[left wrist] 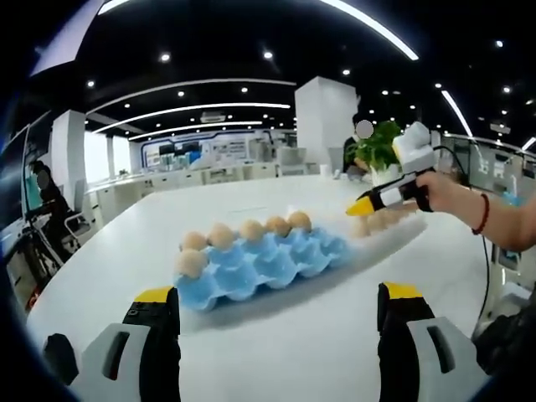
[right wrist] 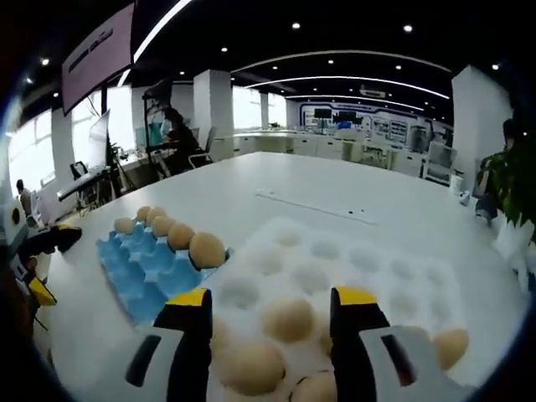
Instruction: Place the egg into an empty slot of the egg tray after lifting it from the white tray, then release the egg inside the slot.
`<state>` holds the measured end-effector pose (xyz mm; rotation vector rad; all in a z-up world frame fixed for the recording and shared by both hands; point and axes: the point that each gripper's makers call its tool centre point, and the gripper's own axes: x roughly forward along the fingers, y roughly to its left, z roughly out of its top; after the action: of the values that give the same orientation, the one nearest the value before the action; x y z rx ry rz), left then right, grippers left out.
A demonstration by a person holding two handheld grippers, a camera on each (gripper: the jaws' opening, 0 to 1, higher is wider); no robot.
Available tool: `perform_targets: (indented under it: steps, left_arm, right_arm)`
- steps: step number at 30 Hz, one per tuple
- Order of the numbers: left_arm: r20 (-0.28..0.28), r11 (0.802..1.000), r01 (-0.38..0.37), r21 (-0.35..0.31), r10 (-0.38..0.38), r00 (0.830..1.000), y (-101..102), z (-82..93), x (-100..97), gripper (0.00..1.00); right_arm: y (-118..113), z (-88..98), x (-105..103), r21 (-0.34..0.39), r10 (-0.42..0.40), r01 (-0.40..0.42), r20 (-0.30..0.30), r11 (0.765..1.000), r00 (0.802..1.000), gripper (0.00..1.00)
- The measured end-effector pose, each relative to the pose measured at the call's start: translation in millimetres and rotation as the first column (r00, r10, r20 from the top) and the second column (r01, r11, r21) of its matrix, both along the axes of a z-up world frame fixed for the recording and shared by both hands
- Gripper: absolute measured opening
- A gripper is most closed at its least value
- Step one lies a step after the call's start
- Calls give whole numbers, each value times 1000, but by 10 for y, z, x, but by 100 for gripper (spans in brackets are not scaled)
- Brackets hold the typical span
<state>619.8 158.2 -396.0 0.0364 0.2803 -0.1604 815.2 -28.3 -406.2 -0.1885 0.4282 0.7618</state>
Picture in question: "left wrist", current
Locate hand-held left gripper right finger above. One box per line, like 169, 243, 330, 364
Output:
376, 281, 492, 402

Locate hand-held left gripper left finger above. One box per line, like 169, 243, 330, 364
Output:
71, 286, 182, 402

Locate group of brown eggs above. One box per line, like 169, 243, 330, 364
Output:
174, 210, 313, 280
349, 208, 418, 240

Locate blue egg tray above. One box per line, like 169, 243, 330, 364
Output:
173, 228, 351, 313

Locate white foam tray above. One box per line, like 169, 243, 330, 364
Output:
288, 204, 428, 265

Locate person's right hand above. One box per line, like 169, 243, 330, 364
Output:
418, 171, 482, 229

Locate potted green plant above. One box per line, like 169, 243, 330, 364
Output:
353, 120, 406, 186

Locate white office chair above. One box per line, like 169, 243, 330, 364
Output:
278, 146, 307, 176

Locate small black object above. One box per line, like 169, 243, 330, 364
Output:
43, 332, 80, 386

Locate person's dark clothing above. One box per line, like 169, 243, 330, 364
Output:
472, 305, 536, 378

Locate white table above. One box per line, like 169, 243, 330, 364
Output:
27, 173, 503, 402

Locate grey office chair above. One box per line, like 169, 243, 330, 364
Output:
62, 179, 92, 242

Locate white low cabinets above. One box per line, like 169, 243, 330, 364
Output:
85, 161, 323, 219

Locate large monitor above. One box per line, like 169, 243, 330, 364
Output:
0, 125, 30, 227

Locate hanging pale pink screen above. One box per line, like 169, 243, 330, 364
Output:
31, 0, 106, 76

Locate red bead bracelet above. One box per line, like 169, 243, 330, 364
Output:
472, 192, 491, 236

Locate blue framed display wall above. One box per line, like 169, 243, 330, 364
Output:
140, 127, 296, 168

